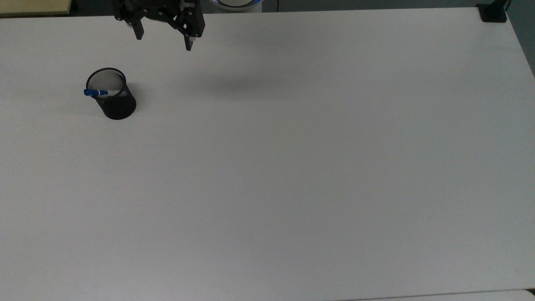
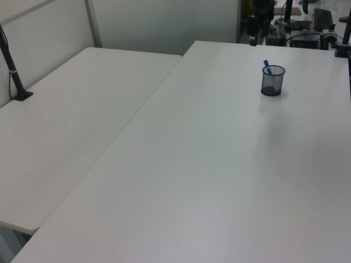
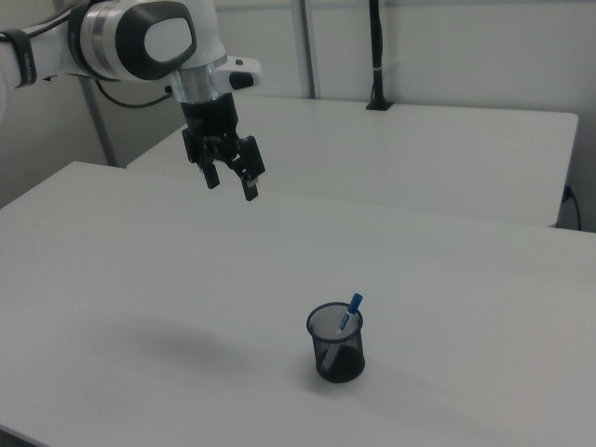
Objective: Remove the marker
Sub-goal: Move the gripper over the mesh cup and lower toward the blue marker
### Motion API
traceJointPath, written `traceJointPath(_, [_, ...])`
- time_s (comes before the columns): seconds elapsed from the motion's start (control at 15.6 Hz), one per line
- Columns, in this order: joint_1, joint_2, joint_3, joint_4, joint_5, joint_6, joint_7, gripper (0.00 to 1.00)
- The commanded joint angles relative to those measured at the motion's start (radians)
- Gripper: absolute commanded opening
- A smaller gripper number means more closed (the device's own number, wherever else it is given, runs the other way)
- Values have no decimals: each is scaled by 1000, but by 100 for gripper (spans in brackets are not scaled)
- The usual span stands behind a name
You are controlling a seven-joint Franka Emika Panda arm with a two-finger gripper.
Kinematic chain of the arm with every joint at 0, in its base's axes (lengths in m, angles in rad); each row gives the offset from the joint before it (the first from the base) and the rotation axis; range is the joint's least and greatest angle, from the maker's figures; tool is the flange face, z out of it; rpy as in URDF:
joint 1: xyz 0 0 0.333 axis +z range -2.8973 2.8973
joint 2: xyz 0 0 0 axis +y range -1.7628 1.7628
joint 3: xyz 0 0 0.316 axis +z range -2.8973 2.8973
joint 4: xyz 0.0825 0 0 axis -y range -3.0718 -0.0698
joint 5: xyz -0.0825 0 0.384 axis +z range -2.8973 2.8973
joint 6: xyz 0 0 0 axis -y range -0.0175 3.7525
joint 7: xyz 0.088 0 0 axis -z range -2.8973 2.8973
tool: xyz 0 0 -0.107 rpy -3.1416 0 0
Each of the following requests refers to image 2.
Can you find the black electronics box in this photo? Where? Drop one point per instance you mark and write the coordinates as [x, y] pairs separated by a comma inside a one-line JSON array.
[[305, 40]]

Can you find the blue and white marker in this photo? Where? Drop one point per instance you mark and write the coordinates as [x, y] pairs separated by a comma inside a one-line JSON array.
[[268, 67]]

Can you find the black clamp mount stand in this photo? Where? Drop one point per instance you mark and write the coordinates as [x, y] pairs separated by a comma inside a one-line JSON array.
[[343, 45]]

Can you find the black mesh pen cup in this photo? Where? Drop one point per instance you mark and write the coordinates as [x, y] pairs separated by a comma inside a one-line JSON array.
[[272, 82]]

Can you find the black monitor stand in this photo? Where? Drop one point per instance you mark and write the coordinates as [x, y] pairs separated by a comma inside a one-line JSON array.
[[288, 11]]

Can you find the small dark capped bottle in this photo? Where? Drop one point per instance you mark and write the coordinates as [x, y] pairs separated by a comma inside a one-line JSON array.
[[333, 27]]

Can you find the black camera stand pole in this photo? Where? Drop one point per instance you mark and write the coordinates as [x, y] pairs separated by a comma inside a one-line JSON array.
[[12, 68]]

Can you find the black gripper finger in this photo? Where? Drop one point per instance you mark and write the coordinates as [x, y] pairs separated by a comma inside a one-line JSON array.
[[252, 41], [262, 35]]

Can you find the grey metal partition post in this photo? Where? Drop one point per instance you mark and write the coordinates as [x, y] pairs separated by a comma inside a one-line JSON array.
[[93, 23]]

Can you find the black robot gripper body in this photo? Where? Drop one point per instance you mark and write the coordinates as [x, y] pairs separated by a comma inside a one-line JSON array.
[[260, 12]]

